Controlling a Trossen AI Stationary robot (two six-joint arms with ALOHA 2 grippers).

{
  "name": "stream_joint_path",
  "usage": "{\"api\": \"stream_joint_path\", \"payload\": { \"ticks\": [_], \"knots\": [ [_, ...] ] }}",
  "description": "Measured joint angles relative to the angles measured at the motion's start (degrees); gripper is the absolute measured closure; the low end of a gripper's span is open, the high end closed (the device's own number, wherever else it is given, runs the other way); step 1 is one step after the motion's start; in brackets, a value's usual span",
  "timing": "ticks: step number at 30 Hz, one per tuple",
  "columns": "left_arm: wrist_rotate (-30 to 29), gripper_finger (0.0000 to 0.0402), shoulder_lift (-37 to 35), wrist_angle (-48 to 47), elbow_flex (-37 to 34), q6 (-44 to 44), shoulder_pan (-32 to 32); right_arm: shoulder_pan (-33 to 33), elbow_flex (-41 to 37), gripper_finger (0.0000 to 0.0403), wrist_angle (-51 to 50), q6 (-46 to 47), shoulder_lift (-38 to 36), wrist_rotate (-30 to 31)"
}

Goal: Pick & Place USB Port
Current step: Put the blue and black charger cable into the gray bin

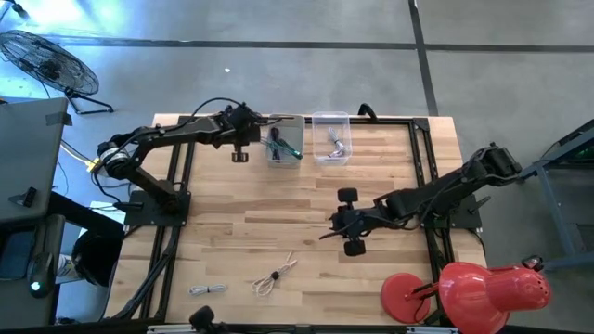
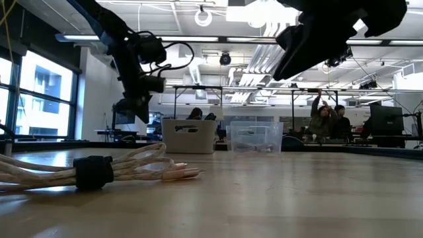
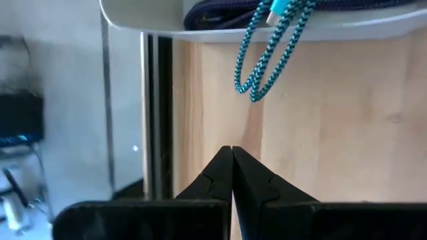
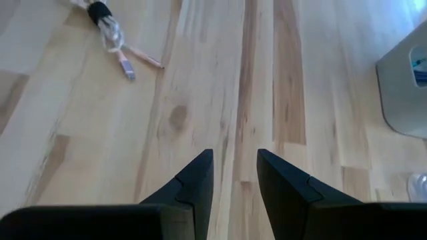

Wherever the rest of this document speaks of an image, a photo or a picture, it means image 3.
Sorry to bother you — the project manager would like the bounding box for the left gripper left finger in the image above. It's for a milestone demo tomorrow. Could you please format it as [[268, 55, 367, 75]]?
[[52, 145, 233, 240]]

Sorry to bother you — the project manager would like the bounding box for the teal black braided USB cable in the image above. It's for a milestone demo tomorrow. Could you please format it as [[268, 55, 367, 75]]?
[[233, 0, 318, 103]]

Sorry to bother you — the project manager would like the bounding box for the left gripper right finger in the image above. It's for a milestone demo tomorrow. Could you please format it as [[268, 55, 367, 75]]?
[[232, 146, 427, 240]]

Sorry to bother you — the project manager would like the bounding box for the dark purple braided USB cable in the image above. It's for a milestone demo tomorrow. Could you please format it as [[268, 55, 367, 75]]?
[[183, 0, 427, 31]]

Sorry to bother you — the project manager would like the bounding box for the black aluminium table frame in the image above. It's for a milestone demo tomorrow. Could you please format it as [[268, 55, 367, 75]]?
[[111, 33, 175, 201]]

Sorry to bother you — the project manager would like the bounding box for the white opaque plastic bin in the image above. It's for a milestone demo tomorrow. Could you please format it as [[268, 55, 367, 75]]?
[[98, 0, 427, 44]]

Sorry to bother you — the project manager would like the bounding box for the black floor equipment box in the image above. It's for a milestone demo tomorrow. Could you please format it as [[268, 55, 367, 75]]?
[[0, 89, 45, 147]]

